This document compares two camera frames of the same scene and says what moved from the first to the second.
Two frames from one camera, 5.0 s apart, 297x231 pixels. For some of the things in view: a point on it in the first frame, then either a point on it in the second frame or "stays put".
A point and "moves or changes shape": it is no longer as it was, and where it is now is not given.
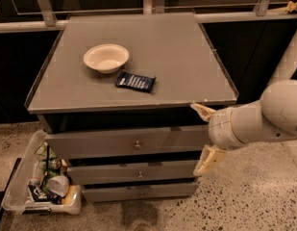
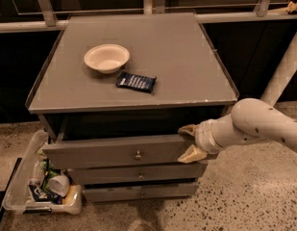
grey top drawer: [130, 141] moves or changes shape
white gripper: [219, 129] to [203, 137]
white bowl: [106, 58] stays put
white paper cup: [59, 185] stays put
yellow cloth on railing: [293, 5] stays put
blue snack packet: [136, 82] stays put
